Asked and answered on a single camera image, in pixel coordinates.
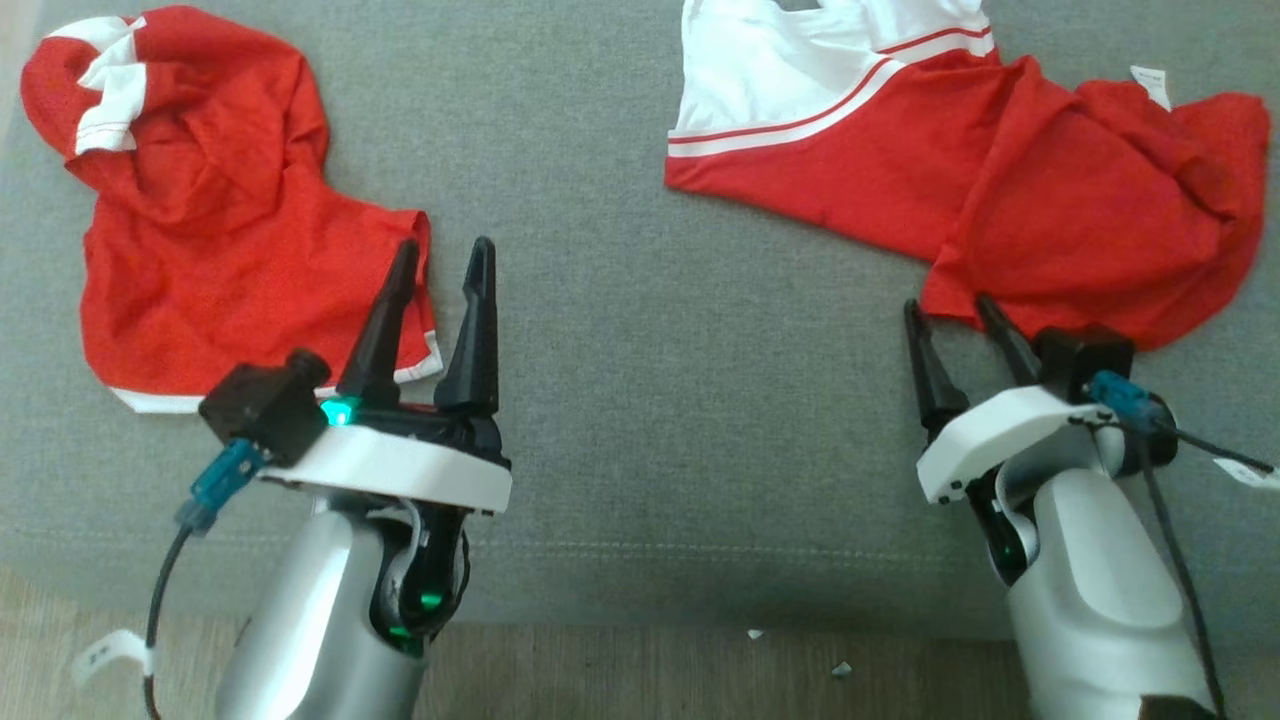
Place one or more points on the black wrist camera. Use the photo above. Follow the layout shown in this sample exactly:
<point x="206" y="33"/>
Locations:
<point x="1085" y="360"/>
<point x="265" y="405"/>

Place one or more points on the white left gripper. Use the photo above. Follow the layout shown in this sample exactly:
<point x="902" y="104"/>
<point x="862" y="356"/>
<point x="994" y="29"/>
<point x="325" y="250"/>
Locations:
<point x="400" y="465"/>

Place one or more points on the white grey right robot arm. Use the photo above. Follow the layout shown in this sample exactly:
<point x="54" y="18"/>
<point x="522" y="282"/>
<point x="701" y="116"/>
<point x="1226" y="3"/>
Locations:
<point x="1100" y="600"/>

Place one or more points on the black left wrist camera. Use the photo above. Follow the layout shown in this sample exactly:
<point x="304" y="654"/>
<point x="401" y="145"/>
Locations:
<point x="265" y="405"/>

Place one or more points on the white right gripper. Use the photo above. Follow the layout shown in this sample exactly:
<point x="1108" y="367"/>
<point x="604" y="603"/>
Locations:
<point x="1000" y="435"/>

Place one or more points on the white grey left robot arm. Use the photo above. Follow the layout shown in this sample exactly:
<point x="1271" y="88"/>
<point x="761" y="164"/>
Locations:
<point x="300" y="620"/>

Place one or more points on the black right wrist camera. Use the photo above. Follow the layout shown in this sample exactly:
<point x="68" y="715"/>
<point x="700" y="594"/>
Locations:
<point x="1085" y="360"/>

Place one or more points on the red mesh garment white trim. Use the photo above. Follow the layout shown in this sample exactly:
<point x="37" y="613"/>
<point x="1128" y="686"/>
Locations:
<point x="200" y="250"/>

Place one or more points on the grey sofa with yellow backrest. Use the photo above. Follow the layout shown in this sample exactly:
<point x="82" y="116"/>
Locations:
<point x="640" y="400"/>

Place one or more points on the red and white T-shirt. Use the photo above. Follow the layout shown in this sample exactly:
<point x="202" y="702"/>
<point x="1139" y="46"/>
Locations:
<point x="1050" y="200"/>

